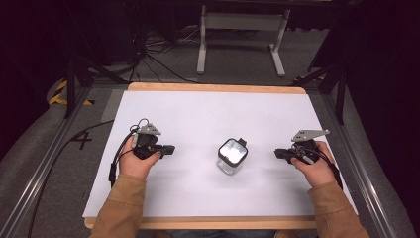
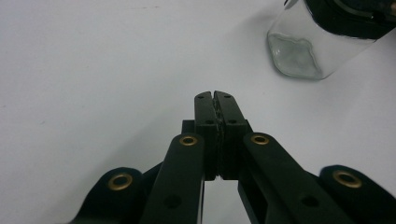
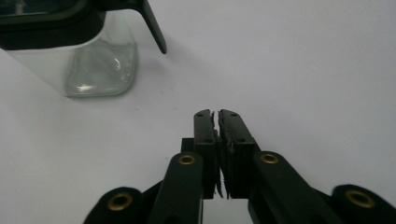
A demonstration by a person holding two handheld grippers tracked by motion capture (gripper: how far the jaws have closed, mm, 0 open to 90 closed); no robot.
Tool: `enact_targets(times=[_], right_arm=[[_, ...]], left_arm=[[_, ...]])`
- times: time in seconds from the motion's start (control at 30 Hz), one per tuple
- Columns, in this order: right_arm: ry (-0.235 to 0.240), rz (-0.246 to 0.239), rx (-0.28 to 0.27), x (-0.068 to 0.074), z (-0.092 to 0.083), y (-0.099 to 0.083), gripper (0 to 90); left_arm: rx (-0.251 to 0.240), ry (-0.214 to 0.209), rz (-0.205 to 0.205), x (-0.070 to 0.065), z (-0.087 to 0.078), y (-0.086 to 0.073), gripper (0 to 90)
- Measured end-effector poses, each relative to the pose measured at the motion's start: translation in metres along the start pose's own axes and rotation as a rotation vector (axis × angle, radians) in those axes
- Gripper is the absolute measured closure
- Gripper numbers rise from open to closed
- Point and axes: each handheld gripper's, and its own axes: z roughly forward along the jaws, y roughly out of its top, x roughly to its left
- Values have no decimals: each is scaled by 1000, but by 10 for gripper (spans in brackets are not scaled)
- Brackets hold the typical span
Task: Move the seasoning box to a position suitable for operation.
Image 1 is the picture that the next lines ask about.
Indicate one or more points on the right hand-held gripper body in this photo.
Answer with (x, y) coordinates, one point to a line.
(308, 148)

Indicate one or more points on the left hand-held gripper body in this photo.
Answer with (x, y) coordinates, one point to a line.
(147, 142)

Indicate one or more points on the person's right hand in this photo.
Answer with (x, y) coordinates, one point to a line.
(318, 172)

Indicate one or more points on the person's left hand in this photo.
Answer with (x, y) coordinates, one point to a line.
(135, 165)

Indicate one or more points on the clear glass jar black lid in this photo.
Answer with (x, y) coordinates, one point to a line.
(232, 154)

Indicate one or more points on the white table mat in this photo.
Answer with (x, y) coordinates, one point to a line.
(211, 115)

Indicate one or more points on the black tape floor mark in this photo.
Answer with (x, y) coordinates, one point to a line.
(82, 139)

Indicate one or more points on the black tripod stand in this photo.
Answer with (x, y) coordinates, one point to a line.
(71, 86)
(340, 89)

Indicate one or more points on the yellow black hazard tape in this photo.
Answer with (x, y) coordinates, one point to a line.
(61, 94)

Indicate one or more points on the aluminium floor rail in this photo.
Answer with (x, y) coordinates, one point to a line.
(360, 158)
(39, 172)

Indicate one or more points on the white metal table frame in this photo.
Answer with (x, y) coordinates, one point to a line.
(242, 21)

